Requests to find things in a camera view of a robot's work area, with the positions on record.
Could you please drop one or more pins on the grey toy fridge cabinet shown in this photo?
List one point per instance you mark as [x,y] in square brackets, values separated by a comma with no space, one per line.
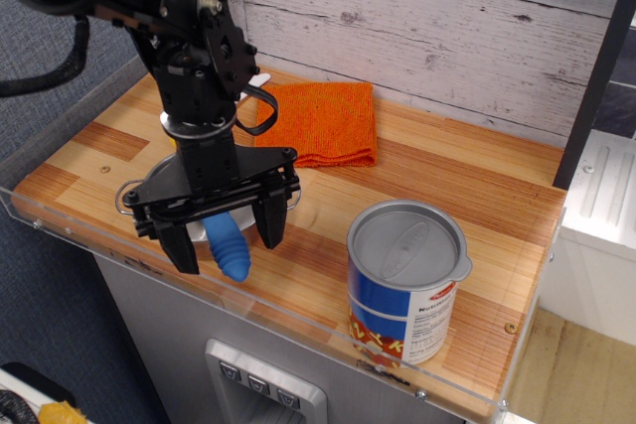
[170,329]

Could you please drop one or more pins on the clear acrylic guard rail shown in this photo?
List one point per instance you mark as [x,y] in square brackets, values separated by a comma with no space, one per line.
[292,311]

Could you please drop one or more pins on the blue handled metal fork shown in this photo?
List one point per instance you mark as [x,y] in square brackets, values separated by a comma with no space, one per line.
[228,246]

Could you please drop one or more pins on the dark grey right post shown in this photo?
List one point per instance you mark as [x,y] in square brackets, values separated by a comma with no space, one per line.
[609,52]

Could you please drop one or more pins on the silver ice dispenser panel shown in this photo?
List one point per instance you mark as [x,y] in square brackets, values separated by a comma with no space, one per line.
[263,386]

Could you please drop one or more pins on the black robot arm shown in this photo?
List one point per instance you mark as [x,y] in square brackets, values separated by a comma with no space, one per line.
[202,65]

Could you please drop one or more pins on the black and yellow bag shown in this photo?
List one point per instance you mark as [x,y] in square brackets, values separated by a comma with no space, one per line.
[28,396]

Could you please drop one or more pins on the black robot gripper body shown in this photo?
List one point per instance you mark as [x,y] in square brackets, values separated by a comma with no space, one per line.
[198,144]

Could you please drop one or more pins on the folded orange cloth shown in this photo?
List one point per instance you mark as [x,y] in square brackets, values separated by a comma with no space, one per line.
[327,123]

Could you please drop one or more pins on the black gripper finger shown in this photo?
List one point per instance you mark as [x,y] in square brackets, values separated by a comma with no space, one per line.
[176,243]
[270,217]

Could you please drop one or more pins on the blue labelled soup can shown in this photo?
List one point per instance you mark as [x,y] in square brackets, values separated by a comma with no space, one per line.
[406,259]

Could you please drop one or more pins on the yellow handled white toy knife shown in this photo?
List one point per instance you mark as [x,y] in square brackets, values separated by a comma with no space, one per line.
[258,80]

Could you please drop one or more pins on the white ribbed appliance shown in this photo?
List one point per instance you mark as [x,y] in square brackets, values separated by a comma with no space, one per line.
[590,276]

